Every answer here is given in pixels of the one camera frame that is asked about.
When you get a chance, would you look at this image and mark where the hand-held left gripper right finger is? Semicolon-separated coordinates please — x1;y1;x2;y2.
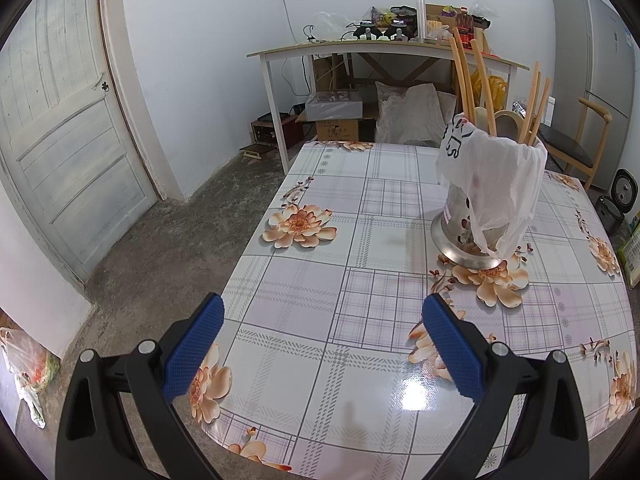
421;294;591;480

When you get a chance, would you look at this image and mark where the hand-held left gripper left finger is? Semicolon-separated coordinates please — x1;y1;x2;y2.
55;294;226;480

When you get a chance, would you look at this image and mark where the steel utensil holder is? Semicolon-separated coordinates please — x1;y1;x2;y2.
431;180;506;268

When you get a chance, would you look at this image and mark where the floral plaid tablecloth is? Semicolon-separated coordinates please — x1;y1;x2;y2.
189;140;638;476

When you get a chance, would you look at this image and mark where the plastic bag with vegetables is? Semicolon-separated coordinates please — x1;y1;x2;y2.
0;327;61;428

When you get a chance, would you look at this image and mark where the white plastic bag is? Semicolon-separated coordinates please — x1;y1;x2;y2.
436;112;548;256

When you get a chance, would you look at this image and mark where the black rice cooker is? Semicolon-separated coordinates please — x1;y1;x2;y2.
597;169;640;233

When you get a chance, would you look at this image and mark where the wooden chair with black seat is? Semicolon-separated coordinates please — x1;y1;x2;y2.
537;97;613;191

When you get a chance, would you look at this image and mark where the brown wooden box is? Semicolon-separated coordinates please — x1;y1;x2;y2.
250;114;303;146

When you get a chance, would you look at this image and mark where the white woven sack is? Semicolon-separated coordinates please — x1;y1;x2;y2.
375;81;456;147

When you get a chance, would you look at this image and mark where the printed cardboard box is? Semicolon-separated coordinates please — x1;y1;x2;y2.
315;120;358;142

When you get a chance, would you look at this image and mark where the white door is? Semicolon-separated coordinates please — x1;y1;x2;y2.
0;0;161;286

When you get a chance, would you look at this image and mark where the yellow plastic bag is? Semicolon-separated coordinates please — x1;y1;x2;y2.
470;72;508;116

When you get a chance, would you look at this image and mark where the plastic wrapped white box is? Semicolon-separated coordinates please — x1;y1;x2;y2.
306;91;362;122

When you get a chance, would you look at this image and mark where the silver refrigerator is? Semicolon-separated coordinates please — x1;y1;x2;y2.
552;0;640;191

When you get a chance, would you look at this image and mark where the white desk with wooden top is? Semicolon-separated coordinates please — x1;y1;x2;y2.
246;40;530;176

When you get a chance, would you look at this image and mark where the cooking oil bottle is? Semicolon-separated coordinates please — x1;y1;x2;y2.
456;7;476;48

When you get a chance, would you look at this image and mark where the open cardboard box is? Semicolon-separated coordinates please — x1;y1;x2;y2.
425;4;473;36

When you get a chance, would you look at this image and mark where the white wall cable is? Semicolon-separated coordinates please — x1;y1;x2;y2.
277;0;321;43

